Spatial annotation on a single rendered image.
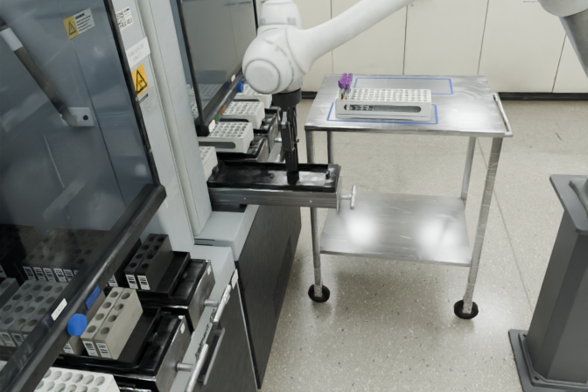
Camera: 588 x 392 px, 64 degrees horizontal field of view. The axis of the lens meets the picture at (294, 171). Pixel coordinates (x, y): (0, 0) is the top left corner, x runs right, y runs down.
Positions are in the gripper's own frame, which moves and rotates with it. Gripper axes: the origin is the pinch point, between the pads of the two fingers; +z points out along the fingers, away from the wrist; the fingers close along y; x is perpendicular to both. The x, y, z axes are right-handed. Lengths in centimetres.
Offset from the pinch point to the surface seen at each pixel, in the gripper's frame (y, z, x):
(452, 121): -28, 2, 45
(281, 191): 11.2, 3.7, -1.0
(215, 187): 10.9, 3.7, -18.9
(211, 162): 4.4, -0.1, -21.7
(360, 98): -30.5, -3.8, 17.2
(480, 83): -58, 2, 58
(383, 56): -223, 50, 24
